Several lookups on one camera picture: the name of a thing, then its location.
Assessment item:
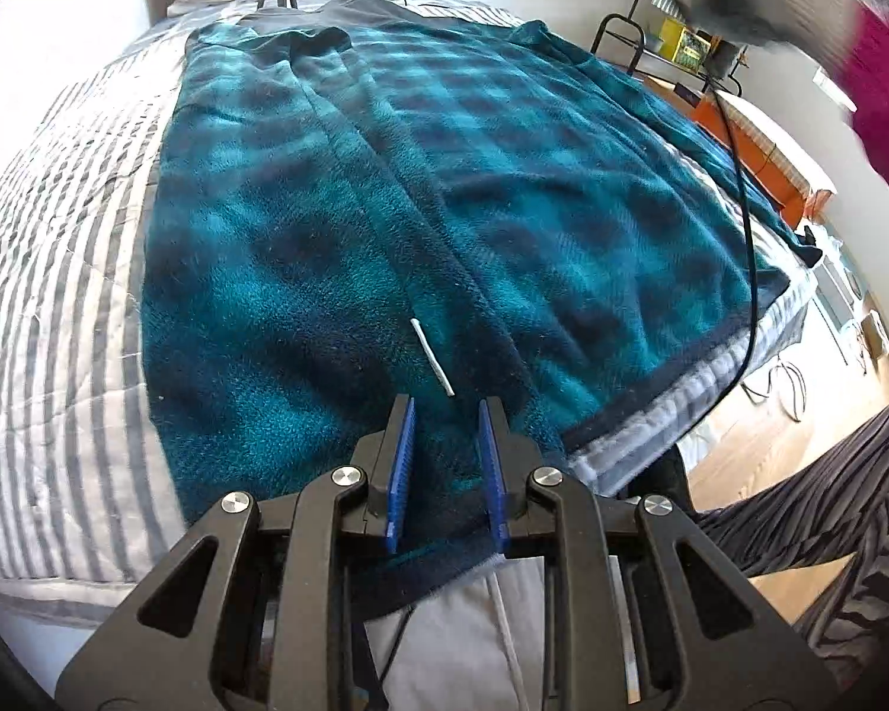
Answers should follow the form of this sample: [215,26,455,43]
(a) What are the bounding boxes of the teal plaid fleece jacket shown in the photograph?
[140,0,803,618]

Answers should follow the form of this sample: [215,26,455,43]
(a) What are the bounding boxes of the pink sleeve forearm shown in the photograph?
[840,7,889,187]

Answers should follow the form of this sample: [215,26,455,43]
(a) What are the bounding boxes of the striped grey white quilt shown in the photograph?
[0,0,819,607]

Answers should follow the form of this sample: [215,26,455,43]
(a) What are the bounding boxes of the orange wooden furniture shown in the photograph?
[644,79,838,228]

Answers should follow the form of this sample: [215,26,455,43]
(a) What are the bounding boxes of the black metal rack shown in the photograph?
[589,0,747,97]

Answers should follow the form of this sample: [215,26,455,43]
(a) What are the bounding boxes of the yellow box on rack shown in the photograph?
[658,18,711,71]

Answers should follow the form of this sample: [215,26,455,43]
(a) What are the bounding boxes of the black cable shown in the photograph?
[698,61,762,393]

